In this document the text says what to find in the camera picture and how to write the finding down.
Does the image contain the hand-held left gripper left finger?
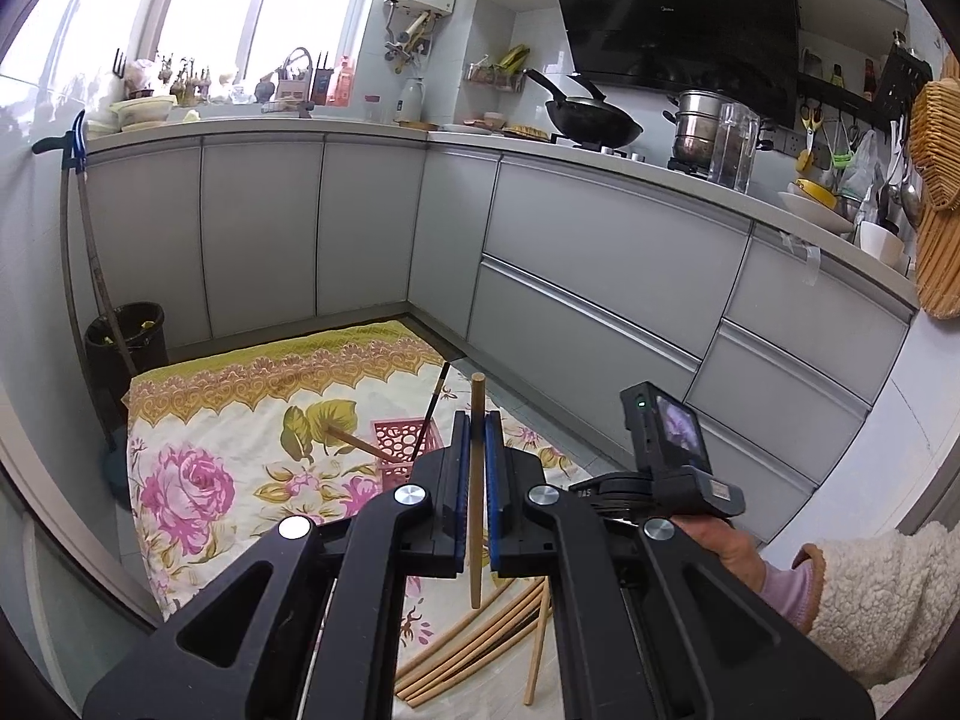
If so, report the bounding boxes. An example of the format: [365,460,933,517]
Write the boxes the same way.
[82,411,472,720]

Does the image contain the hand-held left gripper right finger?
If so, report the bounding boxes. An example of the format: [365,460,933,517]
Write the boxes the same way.
[486,411,875,720]

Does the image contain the light wooden chopstick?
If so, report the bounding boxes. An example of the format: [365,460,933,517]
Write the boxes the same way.
[470,373,487,608]
[327,424,391,461]

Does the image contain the pink plastic utensil basket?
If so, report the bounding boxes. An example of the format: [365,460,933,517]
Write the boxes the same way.
[373,420,437,488]

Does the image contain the black chopstick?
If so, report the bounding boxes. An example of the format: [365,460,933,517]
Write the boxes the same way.
[415,361,452,462]

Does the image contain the bunch of wooden chopsticks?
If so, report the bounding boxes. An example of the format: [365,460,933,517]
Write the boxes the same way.
[394,577,552,710]

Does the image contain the person's right forearm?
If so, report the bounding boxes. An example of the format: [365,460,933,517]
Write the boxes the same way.
[756,521,960,691]

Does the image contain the person's right hand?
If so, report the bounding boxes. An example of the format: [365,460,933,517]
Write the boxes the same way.
[675,519,767,601]

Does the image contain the grey kitchen cabinets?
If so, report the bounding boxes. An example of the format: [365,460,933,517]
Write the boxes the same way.
[67,127,920,541]

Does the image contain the floral printed blanket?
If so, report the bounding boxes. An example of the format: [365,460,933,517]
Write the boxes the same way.
[124,319,601,720]

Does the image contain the white plates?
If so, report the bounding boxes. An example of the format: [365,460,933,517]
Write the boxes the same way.
[778,187,856,235]

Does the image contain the white cup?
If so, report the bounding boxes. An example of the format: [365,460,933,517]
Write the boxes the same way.
[859,221,907,267]

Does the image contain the gas stove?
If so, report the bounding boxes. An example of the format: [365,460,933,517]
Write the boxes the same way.
[551,131,713,173]

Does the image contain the clear glass pitcher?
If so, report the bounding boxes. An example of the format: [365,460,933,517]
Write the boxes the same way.
[709,103,760,192]

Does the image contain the steel stock pot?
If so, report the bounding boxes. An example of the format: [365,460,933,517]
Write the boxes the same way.
[663,90,762,166]

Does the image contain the black wok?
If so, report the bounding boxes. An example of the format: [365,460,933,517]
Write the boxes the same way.
[523,69,644,149]

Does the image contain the black trash bin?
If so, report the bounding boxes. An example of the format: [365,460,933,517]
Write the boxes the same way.
[84,302,170,398]

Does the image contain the woven bamboo tray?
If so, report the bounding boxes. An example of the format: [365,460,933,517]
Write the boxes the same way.
[910,56,960,316]

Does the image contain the white thermos jug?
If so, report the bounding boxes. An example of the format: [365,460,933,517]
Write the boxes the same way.
[395,77,427,125]

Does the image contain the black range hood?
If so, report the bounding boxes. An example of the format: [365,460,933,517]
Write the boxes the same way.
[544,0,800,128]

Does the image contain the stacked pale bowls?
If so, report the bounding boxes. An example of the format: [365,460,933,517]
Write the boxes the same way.
[109,94,173,132]

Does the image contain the kitchen window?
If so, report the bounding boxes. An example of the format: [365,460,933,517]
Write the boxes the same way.
[0,0,376,91]

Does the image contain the yellow handled scissors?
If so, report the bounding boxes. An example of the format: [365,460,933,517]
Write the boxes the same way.
[796,101,822,170]

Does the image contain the black wall shelf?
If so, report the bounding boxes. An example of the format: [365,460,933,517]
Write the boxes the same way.
[796,37,935,128]

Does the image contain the wall spice rack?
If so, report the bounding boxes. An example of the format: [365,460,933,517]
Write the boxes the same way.
[463,45,530,91]

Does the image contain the wire basket with handle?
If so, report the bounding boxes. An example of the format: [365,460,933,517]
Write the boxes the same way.
[277,47,314,102]

